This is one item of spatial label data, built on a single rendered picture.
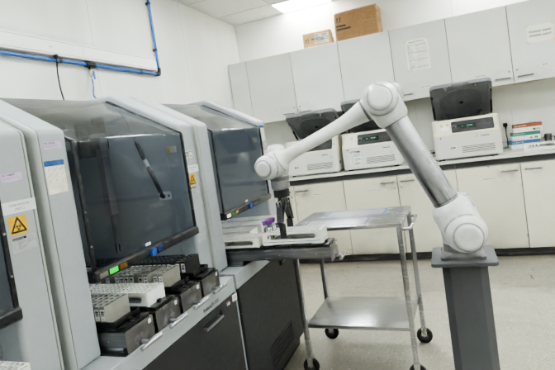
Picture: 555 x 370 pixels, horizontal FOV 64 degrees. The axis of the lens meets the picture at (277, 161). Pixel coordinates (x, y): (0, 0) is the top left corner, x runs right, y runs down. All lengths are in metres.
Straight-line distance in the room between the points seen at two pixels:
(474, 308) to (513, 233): 2.33
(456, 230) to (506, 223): 2.60
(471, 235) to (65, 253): 1.37
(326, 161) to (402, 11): 1.75
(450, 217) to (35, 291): 1.40
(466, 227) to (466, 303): 0.45
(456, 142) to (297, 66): 1.76
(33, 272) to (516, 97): 4.40
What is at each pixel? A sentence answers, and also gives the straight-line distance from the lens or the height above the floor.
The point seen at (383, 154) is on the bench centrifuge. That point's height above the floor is 1.03.
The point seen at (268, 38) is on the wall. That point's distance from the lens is 5.33.
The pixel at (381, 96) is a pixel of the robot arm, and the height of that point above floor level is 1.42.
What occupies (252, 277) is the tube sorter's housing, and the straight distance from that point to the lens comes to 2.28.
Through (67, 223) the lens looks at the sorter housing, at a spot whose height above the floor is 1.16.
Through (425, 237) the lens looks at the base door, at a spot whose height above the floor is 0.22.
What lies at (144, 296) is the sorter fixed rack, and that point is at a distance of 1.65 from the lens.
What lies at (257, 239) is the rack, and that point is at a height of 0.85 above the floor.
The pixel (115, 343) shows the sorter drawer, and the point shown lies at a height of 0.77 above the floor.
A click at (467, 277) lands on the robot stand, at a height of 0.63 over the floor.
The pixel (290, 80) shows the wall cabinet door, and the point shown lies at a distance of 4.82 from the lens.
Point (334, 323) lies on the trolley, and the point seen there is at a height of 0.28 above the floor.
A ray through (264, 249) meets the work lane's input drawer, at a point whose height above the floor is 0.81.
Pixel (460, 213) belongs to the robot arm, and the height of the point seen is 0.94.
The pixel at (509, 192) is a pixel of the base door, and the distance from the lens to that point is 4.35.
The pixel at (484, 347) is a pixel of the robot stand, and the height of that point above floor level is 0.33.
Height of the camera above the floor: 1.32
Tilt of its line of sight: 3 degrees down
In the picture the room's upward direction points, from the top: 8 degrees counter-clockwise
